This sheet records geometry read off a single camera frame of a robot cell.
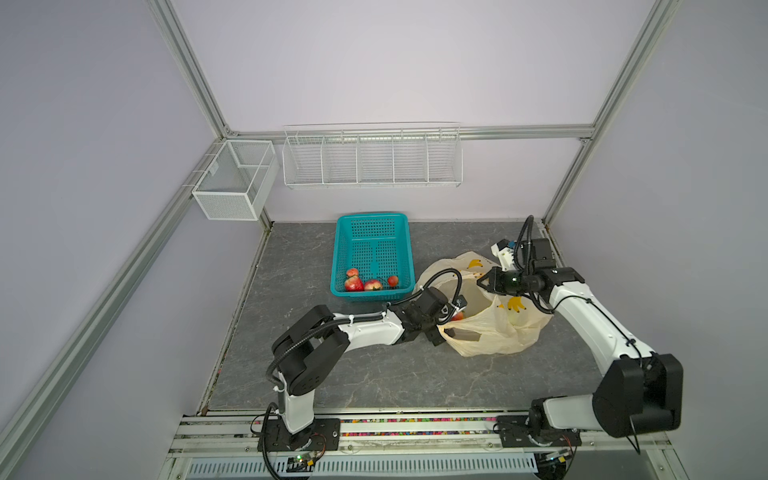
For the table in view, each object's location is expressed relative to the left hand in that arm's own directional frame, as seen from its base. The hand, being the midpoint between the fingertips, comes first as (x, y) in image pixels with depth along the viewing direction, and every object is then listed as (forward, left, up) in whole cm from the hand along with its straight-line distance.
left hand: (443, 319), depth 88 cm
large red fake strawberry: (-4, -2, +11) cm, 12 cm away
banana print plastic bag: (-6, -10, +10) cm, 16 cm away
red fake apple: (+14, +27, 0) cm, 31 cm away
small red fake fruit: (+21, +28, -2) cm, 35 cm away
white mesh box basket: (+46, +65, +19) cm, 82 cm away
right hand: (+5, -10, +10) cm, 15 cm away
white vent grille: (-34, +22, -6) cm, 41 cm away
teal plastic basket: (+33, +19, -4) cm, 38 cm away
